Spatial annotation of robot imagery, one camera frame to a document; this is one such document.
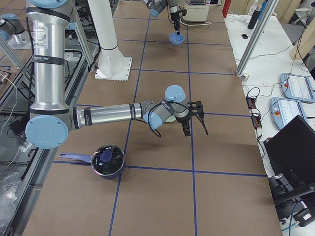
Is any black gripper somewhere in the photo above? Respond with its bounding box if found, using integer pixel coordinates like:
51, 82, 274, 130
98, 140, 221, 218
176, 115, 191, 137
171, 11, 180, 34

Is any blue bowl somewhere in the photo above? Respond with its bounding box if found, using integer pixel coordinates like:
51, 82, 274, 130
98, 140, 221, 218
169, 32, 185, 45

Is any green bowl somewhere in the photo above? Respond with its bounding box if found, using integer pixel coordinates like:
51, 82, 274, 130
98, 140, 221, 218
165, 116, 176, 122

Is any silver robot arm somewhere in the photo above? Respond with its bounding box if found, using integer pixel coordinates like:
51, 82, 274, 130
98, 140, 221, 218
25, 0, 189, 149
142, 0, 182, 35

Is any cream toaster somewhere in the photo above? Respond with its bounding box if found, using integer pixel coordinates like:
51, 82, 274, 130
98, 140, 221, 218
183, 0, 210, 22

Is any orange black adapter box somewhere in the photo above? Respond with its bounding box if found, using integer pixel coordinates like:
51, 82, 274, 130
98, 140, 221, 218
251, 115, 262, 130

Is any black water bottle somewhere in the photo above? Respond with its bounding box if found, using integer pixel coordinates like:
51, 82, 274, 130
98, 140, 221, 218
248, 5, 262, 30

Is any white pillar with base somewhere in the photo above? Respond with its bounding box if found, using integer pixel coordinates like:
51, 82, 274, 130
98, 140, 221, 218
88, 0, 132, 81

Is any dark blue saucepan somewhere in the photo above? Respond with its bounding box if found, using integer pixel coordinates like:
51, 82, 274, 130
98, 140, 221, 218
59, 144, 126, 179

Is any lower teach pendant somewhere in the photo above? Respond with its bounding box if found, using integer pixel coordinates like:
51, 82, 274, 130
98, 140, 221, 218
270, 97, 308, 130

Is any teach pendant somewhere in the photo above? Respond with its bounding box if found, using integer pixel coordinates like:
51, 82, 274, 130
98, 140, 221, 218
280, 73, 315, 103
270, 97, 308, 130

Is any black laptop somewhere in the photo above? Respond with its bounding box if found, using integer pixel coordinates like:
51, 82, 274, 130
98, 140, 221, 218
264, 115, 315, 184

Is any upper teach pendant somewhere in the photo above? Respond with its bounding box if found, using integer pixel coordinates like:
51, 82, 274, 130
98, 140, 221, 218
280, 73, 315, 103

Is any clear plastic bag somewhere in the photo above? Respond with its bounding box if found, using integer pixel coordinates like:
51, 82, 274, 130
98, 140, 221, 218
0, 171, 22, 228

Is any white toaster power cord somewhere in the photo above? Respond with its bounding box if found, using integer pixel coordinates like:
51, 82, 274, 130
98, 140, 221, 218
179, 15, 212, 26

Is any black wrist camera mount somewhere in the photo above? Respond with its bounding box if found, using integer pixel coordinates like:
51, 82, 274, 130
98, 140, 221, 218
188, 100, 204, 116

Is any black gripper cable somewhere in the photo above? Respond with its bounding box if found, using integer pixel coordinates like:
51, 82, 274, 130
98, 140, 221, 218
147, 100, 209, 138

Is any aluminium frame post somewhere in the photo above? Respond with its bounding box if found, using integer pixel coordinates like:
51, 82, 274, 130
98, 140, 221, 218
235, 0, 279, 82

